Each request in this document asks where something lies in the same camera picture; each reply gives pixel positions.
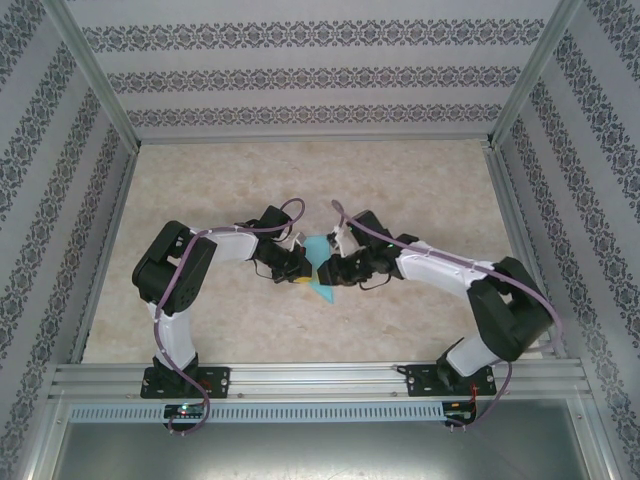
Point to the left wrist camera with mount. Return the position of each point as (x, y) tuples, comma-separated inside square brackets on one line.
[(299, 241)]

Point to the light blue paper sheet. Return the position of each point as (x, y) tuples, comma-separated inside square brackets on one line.
[(315, 250)]

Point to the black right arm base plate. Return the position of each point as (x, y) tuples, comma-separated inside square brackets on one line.
[(420, 380)]

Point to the aluminium table side rail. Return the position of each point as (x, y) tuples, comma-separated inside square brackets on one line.
[(515, 225), (107, 250)]

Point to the aluminium mounting rail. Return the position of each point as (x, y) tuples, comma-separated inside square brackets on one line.
[(320, 380)]

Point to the aluminium frame post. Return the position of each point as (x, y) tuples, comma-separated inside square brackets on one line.
[(528, 80), (98, 80)]

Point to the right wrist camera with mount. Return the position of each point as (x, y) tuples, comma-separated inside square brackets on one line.
[(341, 239)]

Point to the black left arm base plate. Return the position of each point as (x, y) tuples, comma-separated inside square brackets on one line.
[(220, 382)]

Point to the grey metal sheet panel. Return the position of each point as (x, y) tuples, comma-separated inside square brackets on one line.
[(320, 450)]

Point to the aluminium table back rail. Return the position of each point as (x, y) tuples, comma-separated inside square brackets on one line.
[(315, 138)]

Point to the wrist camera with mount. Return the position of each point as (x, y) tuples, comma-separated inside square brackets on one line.
[(299, 241), (341, 239)]

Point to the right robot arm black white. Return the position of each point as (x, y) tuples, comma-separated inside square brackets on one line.
[(510, 310)]

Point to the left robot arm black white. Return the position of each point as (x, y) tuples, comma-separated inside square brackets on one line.
[(170, 270)]

